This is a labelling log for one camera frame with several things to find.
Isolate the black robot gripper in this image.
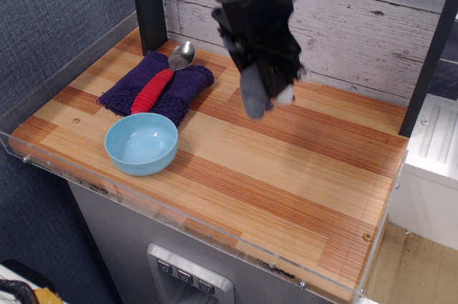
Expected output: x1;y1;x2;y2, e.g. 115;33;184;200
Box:
212;0;304;100

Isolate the grey plush toy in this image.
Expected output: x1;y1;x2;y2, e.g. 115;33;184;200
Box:
240;64;295;120

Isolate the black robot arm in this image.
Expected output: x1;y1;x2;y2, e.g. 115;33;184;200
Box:
212;0;302;98

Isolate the purple folded cloth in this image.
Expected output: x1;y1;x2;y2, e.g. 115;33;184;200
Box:
99;51;215;127

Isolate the light blue bowl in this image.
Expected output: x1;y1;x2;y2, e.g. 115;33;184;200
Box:
104;113;178;176

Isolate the clear acrylic guard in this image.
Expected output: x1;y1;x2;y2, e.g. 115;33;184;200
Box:
1;4;411;303

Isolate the white ribbed appliance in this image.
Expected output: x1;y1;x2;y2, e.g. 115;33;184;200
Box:
388;94;457;250

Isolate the grey cabinet with dispenser panel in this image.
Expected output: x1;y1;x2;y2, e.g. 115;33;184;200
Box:
69;183;326;303

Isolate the yellow object at corner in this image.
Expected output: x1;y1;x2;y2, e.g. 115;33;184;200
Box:
34;288;64;304

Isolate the red handled metal spoon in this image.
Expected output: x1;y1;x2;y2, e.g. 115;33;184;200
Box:
131;41;195;114

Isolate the black left post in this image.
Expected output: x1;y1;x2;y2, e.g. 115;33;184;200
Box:
135;0;168;55

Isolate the black post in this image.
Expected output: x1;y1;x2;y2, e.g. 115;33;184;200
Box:
135;0;168;55
398;0;458;137

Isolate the black right post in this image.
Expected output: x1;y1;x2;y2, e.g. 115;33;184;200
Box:
398;0;458;137

